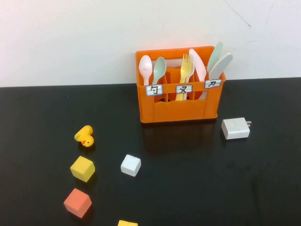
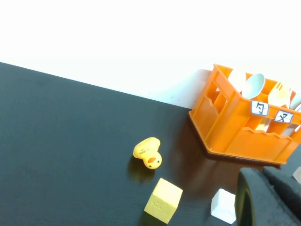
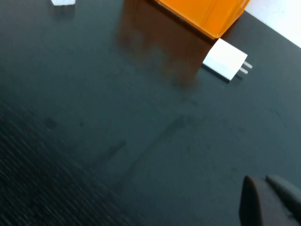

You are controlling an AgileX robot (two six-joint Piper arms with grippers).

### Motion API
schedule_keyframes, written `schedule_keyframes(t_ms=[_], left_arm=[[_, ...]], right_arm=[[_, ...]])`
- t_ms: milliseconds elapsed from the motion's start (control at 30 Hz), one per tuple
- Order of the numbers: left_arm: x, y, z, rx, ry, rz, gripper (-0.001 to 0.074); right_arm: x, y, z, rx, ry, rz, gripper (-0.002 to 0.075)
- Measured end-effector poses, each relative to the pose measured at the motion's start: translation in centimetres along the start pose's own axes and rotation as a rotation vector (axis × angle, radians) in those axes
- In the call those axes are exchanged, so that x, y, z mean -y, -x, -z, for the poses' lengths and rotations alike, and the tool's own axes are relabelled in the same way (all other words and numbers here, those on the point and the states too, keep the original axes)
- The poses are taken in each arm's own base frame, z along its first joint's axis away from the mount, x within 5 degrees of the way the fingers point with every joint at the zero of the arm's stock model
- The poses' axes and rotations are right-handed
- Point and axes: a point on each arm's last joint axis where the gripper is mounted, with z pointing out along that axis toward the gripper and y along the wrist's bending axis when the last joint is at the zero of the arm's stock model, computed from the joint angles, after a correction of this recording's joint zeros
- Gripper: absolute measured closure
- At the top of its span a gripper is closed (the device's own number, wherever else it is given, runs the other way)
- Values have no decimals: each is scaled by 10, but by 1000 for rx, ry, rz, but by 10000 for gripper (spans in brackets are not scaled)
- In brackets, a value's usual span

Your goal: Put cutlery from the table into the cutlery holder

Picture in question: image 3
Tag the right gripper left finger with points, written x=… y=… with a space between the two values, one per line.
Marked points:
x=256 y=207

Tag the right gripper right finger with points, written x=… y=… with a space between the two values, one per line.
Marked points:
x=289 y=195

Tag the orange plastic cutlery holder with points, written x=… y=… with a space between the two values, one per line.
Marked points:
x=200 y=14

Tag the white foam cube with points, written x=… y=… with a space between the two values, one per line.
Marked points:
x=63 y=2

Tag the white usb wall charger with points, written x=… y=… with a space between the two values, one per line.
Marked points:
x=223 y=58

